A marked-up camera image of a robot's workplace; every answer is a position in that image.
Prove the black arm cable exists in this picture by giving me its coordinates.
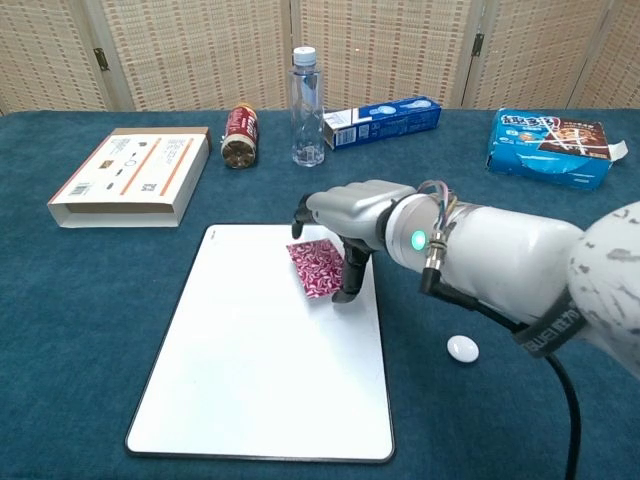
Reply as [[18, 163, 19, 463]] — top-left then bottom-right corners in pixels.
[[418, 227, 583, 480]]

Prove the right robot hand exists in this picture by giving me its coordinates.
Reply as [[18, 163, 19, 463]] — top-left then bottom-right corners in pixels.
[[291, 180, 417, 305]]

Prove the white board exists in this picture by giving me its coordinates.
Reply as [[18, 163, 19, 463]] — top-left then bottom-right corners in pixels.
[[124, 223, 396, 464]]

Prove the bamboo folding screen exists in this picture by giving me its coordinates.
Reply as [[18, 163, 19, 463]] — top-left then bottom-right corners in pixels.
[[0, 0, 640, 116]]

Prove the small white round disc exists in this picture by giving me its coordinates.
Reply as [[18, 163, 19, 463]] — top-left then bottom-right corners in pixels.
[[446, 334, 480, 363]]

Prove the blue and white toothpaste box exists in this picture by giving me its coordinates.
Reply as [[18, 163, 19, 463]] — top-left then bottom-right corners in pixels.
[[322, 96, 443, 152]]

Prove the white and brown flat box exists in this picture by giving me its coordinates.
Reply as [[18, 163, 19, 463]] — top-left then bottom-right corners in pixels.
[[47, 127, 212, 229]]

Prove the teal table cloth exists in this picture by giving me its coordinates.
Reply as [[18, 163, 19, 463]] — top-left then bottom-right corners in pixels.
[[0, 107, 640, 480]]

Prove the blue cookie package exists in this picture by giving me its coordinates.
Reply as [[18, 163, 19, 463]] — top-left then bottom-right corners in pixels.
[[484, 108, 629, 191]]

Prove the red snack can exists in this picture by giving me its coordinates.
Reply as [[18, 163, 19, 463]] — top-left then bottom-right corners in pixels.
[[220, 103, 260, 170]]

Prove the clear plastic water bottle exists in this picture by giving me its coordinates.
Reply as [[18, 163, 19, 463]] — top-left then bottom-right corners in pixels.
[[287, 46, 326, 168]]

